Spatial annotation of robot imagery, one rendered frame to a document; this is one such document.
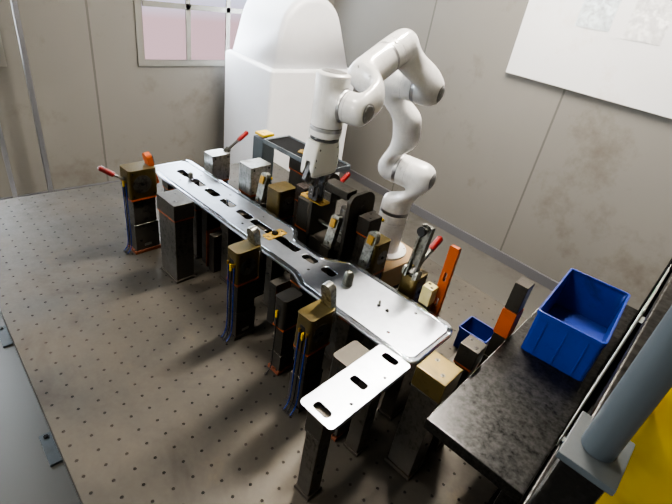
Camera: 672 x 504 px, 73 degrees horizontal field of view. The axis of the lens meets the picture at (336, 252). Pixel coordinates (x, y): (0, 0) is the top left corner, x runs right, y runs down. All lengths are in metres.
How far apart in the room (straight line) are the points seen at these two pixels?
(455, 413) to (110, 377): 0.98
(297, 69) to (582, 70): 1.93
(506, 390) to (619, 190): 2.47
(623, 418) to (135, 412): 1.25
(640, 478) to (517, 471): 0.55
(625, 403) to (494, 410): 0.80
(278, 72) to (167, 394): 2.59
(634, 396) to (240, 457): 1.10
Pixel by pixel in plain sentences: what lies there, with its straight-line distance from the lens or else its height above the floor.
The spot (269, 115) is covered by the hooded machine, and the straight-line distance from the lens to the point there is 3.57.
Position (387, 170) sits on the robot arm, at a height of 1.17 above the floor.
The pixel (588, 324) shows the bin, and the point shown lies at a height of 1.03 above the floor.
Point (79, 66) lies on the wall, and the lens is 3.85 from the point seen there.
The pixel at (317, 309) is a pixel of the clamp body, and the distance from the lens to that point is 1.19.
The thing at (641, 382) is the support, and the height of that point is 1.62.
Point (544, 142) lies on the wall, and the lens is 3.61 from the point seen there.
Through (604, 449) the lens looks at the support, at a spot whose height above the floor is 1.57.
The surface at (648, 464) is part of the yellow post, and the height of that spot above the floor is 1.48.
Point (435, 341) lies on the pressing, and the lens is 1.27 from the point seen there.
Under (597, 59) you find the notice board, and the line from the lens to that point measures 3.46.
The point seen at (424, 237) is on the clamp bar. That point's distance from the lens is 1.35.
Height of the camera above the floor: 1.79
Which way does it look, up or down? 31 degrees down
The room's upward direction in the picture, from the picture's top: 10 degrees clockwise
